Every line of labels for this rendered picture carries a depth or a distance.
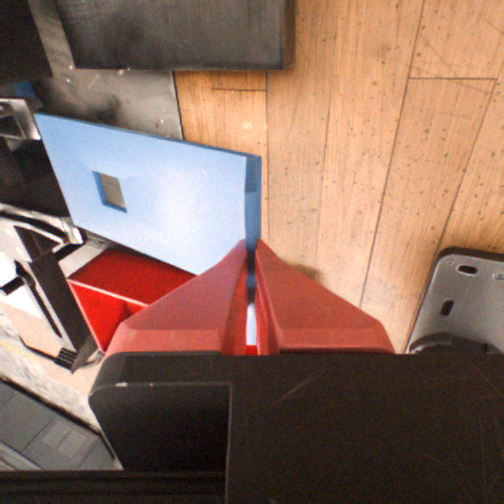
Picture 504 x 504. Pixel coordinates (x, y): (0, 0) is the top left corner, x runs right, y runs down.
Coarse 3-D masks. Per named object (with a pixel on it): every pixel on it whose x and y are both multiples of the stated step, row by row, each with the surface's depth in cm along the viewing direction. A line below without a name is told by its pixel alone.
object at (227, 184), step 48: (48, 144) 18; (96, 144) 16; (144, 144) 14; (192, 144) 13; (96, 192) 18; (144, 192) 16; (192, 192) 14; (240, 192) 13; (144, 240) 18; (192, 240) 16
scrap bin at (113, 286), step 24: (96, 264) 35; (120, 264) 35; (144, 264) 35; (168, 264) 34; (72, 288) 34; (96, 288) 32; (120, 288) 32; (144, 288) 31; (168, 288) 31; (96, 312) 37; (120, 312) 41; (96, 336) 38
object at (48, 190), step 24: (0, 0) 23; (24, 0) 24; (0, 24) 23; (24, 24) 24; (0, 48) 23; (24, 48) 25; (0, 72) 24; (24, 72) 25; (48, 72) 27; (0, 144) 25; (0, 168) 25; (24, 168) 30; (48, 168) 29; (24, 192) 27; (48, 192) 29; (48, 240) 30
